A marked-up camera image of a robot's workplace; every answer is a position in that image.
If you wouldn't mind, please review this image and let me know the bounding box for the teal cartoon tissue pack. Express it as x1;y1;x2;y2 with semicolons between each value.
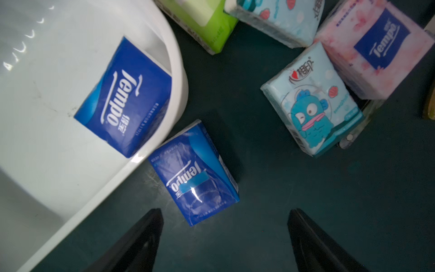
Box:
261;42;364;157

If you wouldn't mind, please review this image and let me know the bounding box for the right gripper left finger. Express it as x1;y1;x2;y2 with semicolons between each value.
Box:
85;209;164;272

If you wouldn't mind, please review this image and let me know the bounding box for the green white tissue pack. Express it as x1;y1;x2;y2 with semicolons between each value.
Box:
155;0;238;55

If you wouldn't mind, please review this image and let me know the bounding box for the white oval storage box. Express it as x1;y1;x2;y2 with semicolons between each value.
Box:
1;1;189;272

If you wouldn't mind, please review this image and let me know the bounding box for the dark blue Tempo tissue pack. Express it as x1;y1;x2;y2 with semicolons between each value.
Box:
74;37;172;158

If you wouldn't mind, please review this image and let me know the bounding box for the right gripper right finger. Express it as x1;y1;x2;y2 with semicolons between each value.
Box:
287;209;368;272

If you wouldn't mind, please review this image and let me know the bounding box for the pink Tempo tissue pack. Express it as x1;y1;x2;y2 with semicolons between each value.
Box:
315;1;435;100

